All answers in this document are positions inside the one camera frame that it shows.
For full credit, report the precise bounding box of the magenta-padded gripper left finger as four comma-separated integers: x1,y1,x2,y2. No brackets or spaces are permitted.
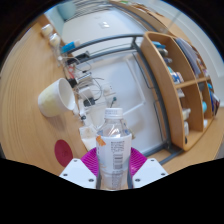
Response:
59,147,102,190

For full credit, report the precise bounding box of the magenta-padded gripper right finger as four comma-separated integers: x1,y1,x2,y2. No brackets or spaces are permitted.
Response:
128,147,169,190

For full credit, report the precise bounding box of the clear plastic water bottle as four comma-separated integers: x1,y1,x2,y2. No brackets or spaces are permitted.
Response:
95,107,133,191

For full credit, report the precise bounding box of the flat round red coaster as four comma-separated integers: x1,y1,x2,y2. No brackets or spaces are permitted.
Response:
54,139,74,168

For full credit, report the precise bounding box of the white tissue pack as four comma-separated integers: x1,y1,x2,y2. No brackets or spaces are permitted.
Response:
79,124,101,152

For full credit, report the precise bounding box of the white cup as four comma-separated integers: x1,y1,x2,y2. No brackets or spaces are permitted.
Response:
37,77,77,118

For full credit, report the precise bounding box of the white power strip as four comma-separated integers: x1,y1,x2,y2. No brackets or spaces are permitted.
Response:
78,85,96,101

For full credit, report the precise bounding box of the wooden shelf unit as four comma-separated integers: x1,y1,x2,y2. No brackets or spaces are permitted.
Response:
139,30,222,152

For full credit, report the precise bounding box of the black cylindrical device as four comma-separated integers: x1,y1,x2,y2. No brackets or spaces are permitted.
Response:
64,51,91,66

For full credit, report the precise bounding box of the small blue bottle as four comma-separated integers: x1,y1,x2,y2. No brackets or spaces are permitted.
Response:
60,39,82,54

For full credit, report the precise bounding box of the small white round figure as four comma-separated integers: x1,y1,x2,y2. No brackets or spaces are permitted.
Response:
48,33,62,48
40,23,54,38

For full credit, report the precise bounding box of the teal pillow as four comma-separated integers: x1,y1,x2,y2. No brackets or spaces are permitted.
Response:
56,0,77,21

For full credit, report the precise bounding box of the grey metal desk frame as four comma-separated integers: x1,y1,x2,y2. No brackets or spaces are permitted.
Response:
61,33,184,164

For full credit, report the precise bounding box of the long wooden wall shelf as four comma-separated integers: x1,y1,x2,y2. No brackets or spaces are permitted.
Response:
109,0,178,33

